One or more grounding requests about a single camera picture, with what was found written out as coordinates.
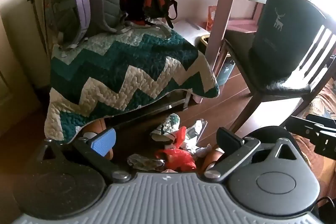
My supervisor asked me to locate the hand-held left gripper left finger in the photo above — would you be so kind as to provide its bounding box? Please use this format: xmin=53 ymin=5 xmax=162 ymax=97
xmin=41 ymin=128 xmax=132 ymax=182

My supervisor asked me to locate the orange ball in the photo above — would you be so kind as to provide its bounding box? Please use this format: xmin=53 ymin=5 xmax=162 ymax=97
xmin=83 ymin=119 xmax=114 ymax=160

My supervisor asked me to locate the black cable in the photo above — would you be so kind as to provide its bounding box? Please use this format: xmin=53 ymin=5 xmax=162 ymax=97
xmin=314 ymin=196 xmax=336 ymax=214

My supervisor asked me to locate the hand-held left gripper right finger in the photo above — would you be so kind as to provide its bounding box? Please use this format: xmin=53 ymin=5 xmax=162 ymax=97
xmin=205 ymin=127 xmax=302 ymax=181

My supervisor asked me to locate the brown cardboard tube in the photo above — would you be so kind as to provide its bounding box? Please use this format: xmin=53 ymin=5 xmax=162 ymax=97
xmin=201 ymin=147 xmax=226 ymax=174

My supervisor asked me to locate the dark teal deer-print box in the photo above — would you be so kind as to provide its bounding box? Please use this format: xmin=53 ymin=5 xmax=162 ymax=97
xmin=215 ymin=56 xmax=235 ymax=86

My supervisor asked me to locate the thin metal rack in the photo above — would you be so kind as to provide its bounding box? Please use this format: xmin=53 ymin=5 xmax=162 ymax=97
xmin=27 ymin=0 xmax=57 ymax=56

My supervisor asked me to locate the green and white wrapper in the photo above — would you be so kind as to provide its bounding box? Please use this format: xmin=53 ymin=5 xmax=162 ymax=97
xmin=150 ymin=113 xmax=181 ymax=142

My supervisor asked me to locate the red plastic bag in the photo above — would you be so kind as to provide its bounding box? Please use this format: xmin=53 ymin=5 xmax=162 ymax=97
xmin=155 ymin=126 xmax=197 ymax=170

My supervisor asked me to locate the pale tissue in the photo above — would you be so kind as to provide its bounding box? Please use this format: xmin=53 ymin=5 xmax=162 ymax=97
xmin=189 ymin=144 xmax=213 ymax=157

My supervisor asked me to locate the teal zigzag quilt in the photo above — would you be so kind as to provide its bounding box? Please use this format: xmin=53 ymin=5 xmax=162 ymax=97
xmin=44 ymin=18 xmax=219 ymax=144

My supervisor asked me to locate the silver foil wrapper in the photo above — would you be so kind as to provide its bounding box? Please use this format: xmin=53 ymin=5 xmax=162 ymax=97
xmin=184 ymin=119 xmax=208 ymax=146

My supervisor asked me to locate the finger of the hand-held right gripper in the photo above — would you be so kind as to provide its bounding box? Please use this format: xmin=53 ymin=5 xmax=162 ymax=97
xmin=285 ymin=116 xmax=336 ymax=161
xmin=306 ymin=114 xmax=336 ymax=126

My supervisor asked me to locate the red box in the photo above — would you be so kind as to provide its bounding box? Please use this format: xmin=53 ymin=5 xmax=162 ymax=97
xmin=206 ymin=5 xmax=218 ymax=30

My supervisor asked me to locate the grey wrapper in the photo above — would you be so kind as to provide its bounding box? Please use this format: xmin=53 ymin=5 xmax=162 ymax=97
xmin=127 ymin=154 xmax=166 ymax=172

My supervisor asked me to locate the dark wooden chair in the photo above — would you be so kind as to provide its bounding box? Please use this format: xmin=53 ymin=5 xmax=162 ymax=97
xmin=223 ymin=2 xmax=336 ymax=135

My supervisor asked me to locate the white box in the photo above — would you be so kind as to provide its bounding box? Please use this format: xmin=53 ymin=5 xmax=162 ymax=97
xmin=173 ymin=19 xmax=210 ymax=46

